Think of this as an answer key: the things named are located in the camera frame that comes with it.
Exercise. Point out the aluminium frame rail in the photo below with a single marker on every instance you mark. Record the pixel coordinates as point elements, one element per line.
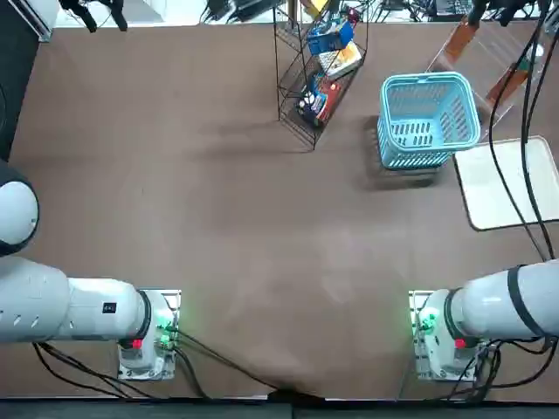
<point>41,30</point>

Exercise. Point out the dark Chocofello cookie box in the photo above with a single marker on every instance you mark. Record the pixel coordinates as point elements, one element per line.
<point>321,100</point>

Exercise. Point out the blue Oreo cookie pack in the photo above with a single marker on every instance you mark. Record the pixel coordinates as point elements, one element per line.
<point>327,41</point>

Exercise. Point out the light blue plastic basket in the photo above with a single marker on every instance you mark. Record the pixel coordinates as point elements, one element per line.
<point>393,153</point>

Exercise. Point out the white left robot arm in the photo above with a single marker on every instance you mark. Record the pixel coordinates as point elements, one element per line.
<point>87,310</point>

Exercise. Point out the white orange biscuit box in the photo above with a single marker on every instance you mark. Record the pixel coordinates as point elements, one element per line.
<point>340,59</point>

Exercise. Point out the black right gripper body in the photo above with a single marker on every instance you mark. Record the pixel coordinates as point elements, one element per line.
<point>519,4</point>

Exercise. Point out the grey power adapter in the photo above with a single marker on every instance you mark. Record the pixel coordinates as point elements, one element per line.
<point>255,8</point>

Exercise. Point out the cream plastic tray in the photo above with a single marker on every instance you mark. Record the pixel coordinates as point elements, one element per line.
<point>502,187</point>

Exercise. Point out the aluminium camera post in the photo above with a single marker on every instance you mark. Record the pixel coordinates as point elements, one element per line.
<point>293,11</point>

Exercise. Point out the clear acrylic beverage shelf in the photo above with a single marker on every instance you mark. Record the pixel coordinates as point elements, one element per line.
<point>480,48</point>

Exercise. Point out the yellow Nabati wafer box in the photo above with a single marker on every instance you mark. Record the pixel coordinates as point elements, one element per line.
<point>316,5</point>

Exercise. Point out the small red-lit device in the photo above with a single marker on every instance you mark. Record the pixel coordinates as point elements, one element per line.
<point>354,16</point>

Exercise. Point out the small black power adapter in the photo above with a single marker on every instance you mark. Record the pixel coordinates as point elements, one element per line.
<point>218,8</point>

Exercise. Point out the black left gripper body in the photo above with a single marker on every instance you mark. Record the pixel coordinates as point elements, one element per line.
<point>91,3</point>

